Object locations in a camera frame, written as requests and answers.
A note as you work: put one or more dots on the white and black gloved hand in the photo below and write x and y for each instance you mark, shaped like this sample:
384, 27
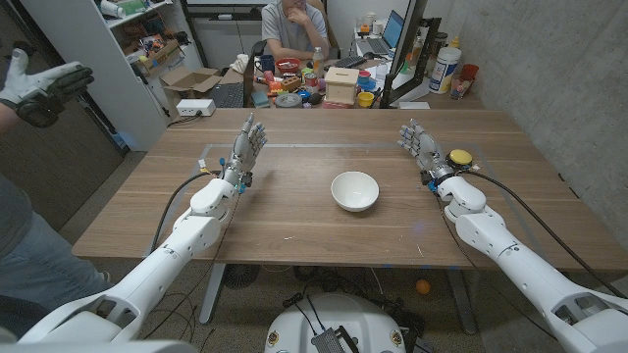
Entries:
34, 85

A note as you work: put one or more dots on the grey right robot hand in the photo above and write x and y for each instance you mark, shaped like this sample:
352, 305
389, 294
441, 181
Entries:
426, 149

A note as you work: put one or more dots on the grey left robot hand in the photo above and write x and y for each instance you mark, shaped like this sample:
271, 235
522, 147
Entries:
243, 152

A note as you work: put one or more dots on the yellow button with black base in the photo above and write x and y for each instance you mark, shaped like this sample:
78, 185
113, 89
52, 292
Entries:
460, 157

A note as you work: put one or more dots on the standing person's bare forearm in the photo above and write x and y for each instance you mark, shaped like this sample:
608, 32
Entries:
6, 120

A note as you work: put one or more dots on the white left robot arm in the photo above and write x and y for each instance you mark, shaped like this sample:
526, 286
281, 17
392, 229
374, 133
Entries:
162, 265

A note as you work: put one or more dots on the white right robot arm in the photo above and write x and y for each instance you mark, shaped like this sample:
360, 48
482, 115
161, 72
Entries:
515, 265

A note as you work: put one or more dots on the white ceramic bowl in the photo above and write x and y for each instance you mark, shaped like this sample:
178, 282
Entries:
354, 193

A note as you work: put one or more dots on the red bowl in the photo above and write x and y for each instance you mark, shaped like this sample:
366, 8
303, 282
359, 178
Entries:
288, 65

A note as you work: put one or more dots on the white shelf unit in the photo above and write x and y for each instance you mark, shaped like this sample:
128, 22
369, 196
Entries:
88, 64

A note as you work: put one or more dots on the black laptop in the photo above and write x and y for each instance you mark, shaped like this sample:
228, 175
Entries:
228, 95

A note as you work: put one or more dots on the white power box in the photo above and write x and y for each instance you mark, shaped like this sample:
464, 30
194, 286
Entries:
195, 107

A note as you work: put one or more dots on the clear glass with small items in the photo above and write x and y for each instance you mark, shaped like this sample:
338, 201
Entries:
460, 87

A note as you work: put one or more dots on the yellow cup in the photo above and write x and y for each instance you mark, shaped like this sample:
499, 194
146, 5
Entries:
365, 99

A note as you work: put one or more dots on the white canister with blue label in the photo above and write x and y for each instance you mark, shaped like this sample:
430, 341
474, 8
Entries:
444, 68

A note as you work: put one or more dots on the red cup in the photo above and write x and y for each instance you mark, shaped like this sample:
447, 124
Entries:
469, 71

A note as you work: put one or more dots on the open empty cardboard box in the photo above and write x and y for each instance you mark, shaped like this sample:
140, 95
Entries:
189, 79

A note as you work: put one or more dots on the dark blue mug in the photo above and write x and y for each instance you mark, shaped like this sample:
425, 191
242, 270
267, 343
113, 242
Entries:
266, 63

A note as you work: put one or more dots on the red can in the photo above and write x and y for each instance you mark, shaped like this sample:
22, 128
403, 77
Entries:
311, 80

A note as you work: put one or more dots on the light wooden box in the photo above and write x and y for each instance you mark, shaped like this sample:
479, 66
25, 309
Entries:
341, 85

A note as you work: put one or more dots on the white roll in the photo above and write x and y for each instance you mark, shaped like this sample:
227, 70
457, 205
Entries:
112, 8

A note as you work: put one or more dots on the large flat monitor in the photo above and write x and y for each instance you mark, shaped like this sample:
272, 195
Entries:
409, 34

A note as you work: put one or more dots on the black keyboard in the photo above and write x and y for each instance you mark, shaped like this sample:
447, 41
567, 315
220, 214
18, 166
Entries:
349, 62

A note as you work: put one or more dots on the clear bottle with yellow label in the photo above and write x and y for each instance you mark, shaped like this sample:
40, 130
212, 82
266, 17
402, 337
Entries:
318, 61

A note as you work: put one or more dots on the black round floor fan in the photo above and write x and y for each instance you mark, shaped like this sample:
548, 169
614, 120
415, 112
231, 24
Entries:
240, 275

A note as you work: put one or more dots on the silver laptop with blue screen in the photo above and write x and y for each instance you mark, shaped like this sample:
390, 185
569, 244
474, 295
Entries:
392, 29

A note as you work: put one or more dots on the cardboard box filled with items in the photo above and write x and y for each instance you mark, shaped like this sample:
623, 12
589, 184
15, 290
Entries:
159, 56

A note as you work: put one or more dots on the seated person in grey shirt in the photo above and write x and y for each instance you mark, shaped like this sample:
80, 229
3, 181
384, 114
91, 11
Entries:
289, 29

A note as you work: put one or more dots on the orange ball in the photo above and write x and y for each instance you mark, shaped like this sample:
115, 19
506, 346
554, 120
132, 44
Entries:
423, 287

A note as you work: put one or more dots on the grey table leg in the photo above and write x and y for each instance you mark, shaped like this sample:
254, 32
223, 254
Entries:
212, 294
461, 304

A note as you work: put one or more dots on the standing person in blue jeans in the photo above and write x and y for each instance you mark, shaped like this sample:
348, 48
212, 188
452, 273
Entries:
34, 265

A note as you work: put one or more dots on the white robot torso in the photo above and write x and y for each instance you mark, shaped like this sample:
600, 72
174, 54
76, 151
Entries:
338, 314

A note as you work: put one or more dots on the black grey torso module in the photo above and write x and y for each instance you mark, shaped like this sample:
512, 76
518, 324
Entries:
329, 341

